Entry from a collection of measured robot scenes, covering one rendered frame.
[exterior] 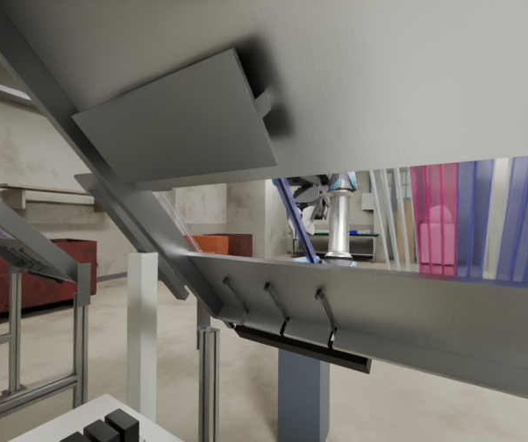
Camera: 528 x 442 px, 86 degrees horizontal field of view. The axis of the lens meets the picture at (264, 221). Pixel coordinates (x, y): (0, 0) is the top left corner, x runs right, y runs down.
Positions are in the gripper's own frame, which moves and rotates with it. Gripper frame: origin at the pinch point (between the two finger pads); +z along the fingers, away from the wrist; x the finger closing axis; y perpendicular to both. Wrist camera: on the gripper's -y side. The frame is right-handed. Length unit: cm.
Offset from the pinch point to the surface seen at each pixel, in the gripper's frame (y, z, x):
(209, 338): 9.2, 26.9, 21.2
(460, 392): 159, 5, -36
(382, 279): -10.1, 13.3, -22.4
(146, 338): 8, 32, 43
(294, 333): 6.4, 21.1, -2.9
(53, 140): 27, -147, 412
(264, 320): 6.7, 19.8, 5.4
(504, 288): -10.9, 13.1, -36.4
